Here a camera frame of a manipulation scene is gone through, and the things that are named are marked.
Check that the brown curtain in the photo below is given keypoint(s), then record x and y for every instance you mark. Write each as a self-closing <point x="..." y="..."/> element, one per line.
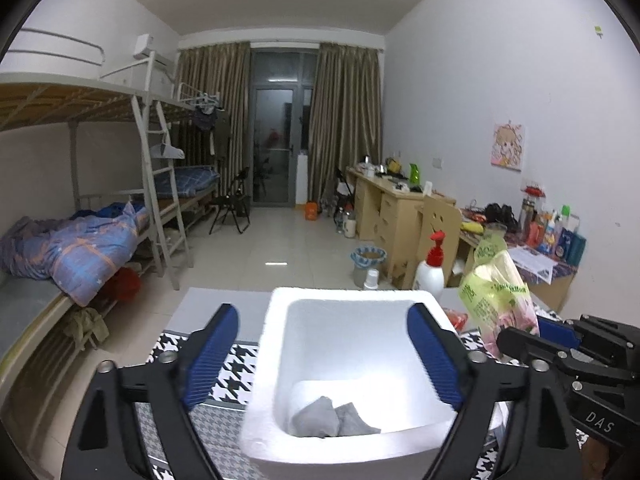
<point x="345" y="120"/>
<point x="215" y="110"/>

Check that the hanging dark clothes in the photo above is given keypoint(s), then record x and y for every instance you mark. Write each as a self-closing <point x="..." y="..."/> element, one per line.
<point x="210" y="122"/>

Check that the cartoon wall poster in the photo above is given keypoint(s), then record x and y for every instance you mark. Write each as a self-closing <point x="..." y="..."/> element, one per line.
<point x="508" y="146"/>

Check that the light grey cloth piece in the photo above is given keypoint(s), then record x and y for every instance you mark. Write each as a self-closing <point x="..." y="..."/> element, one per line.
<point x="312" y="416"/>

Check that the white bunk bed ladder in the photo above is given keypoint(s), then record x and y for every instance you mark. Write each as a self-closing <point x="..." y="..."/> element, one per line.
<point x="162" y="195"/>

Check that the orange bucket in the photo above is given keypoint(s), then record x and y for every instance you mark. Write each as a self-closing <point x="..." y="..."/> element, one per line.
<point x="311" y="211"/>

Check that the khaki clothes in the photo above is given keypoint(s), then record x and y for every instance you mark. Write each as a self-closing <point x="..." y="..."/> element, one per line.
<point x="87" y="325"/>

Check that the white paper cup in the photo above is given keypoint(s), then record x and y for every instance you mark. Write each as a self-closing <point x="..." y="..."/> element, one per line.
<point x="371" y="280"/>

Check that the green printed plastic bag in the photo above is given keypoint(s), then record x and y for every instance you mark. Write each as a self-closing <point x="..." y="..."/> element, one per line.
<point x="492" y="300"/>

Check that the white metal bunk bed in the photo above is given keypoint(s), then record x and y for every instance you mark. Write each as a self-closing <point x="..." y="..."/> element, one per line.
<point x="192" y="110"/>
<point x="50" y="95"/>

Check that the cluster of toiletry bottles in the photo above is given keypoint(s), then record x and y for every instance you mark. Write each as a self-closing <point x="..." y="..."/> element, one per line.
<point x="555" y="235"/>

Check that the black bag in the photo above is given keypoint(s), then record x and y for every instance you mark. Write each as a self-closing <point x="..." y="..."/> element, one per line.
<point x="500" y="215"/>

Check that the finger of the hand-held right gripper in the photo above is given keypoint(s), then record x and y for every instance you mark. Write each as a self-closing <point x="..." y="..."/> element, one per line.
<point x="557" y="331"/>
<point x="522" y="347"/>

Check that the blue checked quilt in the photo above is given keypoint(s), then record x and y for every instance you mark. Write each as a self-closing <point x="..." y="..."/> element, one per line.
<point x="80" y="250"/>

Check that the red snack packet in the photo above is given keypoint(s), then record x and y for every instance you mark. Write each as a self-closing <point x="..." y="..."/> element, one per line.
<point x="456" y="319"/>

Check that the white foam box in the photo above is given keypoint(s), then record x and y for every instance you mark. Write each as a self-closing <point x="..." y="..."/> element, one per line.
<point x="280" y="320"/>

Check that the white red pump lotion bottle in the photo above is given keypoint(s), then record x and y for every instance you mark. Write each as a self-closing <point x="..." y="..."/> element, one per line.
<point x="429" y="275"/>

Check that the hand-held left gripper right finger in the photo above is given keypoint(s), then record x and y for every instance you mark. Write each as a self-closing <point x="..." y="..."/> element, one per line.
<point x="435" y="355"/>

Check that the wooden desk with drawers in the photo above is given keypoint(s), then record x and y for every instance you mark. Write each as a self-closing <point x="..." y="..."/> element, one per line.
<point x="385" y="215"/>

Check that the printed paper sheets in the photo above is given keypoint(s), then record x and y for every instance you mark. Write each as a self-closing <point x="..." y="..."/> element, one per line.
<point x="532" y="260"/>

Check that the wooden desk with patterned cover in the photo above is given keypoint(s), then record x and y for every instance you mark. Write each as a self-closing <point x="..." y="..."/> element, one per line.
<point x="560" y="290"/>

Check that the houndstooth tablecloth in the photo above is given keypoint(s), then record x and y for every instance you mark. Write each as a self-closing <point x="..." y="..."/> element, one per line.
<point x="244" y="360"/>

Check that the red cloth bundle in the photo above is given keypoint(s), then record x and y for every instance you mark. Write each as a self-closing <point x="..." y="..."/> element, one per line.
<point x="122" y="285"/>

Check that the yellow oblong object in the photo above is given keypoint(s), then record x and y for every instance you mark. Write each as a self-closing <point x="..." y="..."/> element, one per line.
<point x="471" y="227"/>

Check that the dark grey cloth piece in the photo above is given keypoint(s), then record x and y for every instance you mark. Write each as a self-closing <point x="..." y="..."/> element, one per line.
<point x="356" y="421"/>

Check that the white air conditioner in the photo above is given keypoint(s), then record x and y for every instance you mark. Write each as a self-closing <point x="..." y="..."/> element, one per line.
<point x="155" y="55"/>

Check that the glass balcony door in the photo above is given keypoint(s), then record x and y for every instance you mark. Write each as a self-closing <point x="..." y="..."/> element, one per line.
<point x="277" y="135"/>

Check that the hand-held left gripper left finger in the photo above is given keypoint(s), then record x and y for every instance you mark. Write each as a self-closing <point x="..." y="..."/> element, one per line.
<point x="210" y="360"/>

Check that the blue checked bedding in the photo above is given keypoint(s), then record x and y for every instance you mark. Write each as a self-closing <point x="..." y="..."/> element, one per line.
<point x="187" y="180"/>

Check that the trash bin with blue bag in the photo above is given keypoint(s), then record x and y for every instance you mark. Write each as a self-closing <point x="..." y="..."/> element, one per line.
<point x="369" y="260"/>

